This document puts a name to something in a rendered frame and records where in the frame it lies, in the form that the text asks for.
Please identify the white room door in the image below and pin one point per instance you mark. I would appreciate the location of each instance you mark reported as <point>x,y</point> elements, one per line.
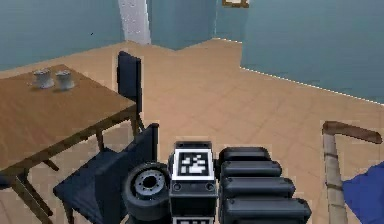
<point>135,20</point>

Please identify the brown wooden dining table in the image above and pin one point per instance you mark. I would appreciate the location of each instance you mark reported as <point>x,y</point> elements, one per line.
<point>40,113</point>

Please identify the gold framed wall picture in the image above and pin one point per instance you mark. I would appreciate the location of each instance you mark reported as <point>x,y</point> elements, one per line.
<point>235,3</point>

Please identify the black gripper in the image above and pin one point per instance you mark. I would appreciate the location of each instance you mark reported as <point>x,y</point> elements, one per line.
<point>146,190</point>

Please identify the dark blue dining chair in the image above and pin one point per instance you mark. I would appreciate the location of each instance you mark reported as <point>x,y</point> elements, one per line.
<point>100,183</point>
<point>130,76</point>

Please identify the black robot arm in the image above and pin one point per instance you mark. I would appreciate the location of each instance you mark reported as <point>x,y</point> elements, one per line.
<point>253,186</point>

